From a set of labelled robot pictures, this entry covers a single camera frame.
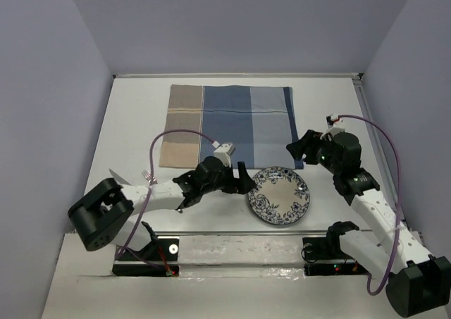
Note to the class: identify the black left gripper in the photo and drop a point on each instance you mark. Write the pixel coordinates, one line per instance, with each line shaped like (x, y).
(241, 185)

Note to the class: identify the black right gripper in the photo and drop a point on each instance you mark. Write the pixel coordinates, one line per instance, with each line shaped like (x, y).
(302, 145)

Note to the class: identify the blue floral plate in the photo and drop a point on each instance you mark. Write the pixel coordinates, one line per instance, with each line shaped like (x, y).
(281, 197)

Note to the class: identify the blue patchwork cloth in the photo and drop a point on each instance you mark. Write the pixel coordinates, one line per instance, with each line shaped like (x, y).
(258, 121)

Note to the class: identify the black-handled fork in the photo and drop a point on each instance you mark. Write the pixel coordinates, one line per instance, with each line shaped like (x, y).
(148, 176)

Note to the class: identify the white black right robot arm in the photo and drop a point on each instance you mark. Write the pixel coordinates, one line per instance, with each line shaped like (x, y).
(415, 281)

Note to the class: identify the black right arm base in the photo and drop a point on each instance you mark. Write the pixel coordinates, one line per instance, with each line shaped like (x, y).
(322, 256)

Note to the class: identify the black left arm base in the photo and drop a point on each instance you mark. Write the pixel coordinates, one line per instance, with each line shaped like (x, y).
(157, 259)

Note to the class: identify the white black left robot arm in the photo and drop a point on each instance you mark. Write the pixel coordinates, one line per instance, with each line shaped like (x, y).
(118, 215)

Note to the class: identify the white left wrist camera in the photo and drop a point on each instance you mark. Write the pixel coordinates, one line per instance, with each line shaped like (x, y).
(223, 152)

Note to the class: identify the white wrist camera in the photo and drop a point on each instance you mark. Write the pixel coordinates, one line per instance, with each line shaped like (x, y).
(335, 126)
(223, 152)

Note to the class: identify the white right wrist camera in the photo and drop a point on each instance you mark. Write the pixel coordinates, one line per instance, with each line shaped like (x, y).
(335, 126)

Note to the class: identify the black-handled steak knife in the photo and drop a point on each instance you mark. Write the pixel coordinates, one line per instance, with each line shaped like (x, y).
(118, 178)

